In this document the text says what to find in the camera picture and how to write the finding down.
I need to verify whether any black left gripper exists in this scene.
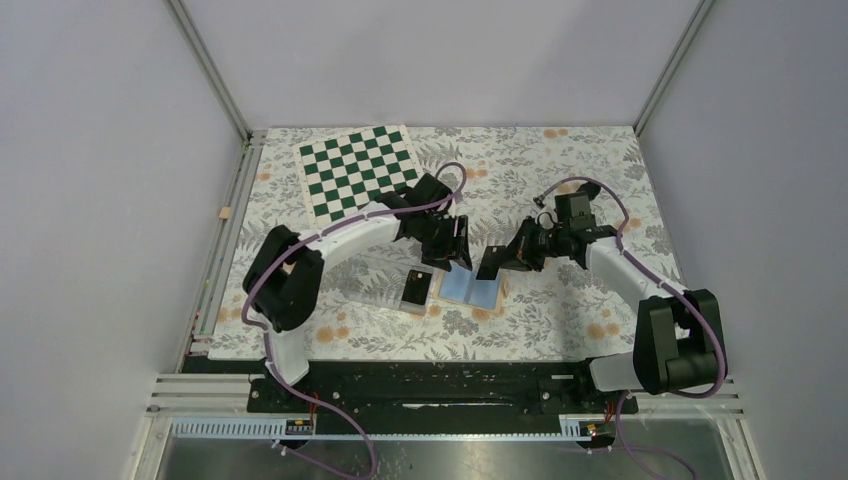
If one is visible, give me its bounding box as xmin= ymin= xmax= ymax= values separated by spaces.
xmin=415 ymin=212 xmax=471 ymax=272

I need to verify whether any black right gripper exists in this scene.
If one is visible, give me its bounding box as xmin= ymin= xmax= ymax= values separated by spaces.
xmin=491 ymin=216 xmax=569 ymax=273

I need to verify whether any single black credit card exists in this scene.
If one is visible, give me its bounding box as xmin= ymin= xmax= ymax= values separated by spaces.
xmin=476 ymin=245 xmax=505 ymax=281

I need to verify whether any beige leather card holder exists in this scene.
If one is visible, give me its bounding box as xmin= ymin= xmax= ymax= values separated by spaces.
xmin=433 ymin=263 xmax=507 ymax=312

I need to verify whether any stack of credit cards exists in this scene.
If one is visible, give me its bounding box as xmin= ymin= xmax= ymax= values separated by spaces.
xmin=401 ymin=269 xmax=433 ymax=307

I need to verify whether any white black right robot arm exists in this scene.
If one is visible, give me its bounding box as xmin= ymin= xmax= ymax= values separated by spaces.
xmin=476 ymin=184 xmax=727 ymax=412

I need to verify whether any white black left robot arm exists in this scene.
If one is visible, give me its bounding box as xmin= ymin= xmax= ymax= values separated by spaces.
xmin=241 ymin=174 xmax=471 ymax=411

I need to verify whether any clear plastic card box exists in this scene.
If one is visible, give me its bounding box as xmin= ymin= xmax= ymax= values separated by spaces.
xmin=333 ymin=254 xmax=435 ymax=315

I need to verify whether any green white checkerboard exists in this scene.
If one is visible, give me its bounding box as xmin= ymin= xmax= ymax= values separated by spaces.
xmin=293 ymin=125 xmax=423 ymax=226

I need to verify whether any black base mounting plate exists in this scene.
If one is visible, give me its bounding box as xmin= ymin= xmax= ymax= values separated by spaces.
xmin=246 ymin=360 xmax=639 ymax=437

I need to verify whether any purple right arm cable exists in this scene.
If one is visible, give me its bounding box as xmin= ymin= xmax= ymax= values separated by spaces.
xmin=533 ymin=176 xmax=728 ymax=480

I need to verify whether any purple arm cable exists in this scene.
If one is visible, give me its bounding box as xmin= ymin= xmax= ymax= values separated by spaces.
xmin=533 ymin=176 xmax=728 ymax=480
xmin=239 ymin=162 xmax=468 ymax=480

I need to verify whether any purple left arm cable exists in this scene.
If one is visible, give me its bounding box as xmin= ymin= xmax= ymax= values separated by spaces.
xmin=239 ymin=162 xmax=468 ymax=480

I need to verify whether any aluminium frame rail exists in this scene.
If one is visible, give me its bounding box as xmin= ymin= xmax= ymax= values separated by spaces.
xmin=147 ymin=1 xmax=265 ymax=416

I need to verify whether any white slotted cable duct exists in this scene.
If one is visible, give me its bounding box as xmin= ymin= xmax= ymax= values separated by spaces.
xmin=170 ymin=415 xmax=595 ymax=442

